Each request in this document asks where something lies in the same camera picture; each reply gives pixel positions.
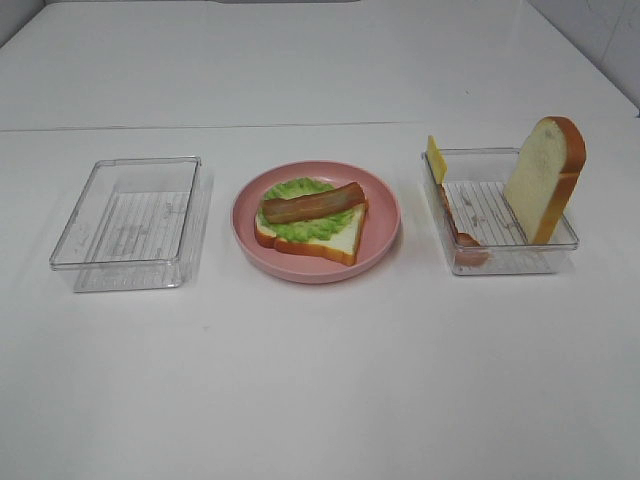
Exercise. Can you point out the green lettuce leaf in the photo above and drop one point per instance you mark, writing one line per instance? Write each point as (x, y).
(323, 228)

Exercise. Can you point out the bread slice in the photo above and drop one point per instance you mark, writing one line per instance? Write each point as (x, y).
(341, 248)
(549, 164)

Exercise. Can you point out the brown bacon strip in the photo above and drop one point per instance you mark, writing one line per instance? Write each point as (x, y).
(313, 206)

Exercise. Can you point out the yellow cheese slice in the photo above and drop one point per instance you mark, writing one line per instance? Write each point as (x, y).
(436, 161)

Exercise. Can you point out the pink bacon strip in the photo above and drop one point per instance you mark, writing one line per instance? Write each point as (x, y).
(463, 241)

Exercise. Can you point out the pink round plate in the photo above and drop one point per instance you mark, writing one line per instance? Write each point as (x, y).
(317, 262)

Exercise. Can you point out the right clear plastic tray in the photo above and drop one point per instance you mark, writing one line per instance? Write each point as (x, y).
(474, 186)

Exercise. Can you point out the clear plastic tray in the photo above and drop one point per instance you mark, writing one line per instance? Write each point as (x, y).
(474, 186)
(135, 226)

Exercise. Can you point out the left clear plastic tray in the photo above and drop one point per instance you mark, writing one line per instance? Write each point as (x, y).
(135, 226)

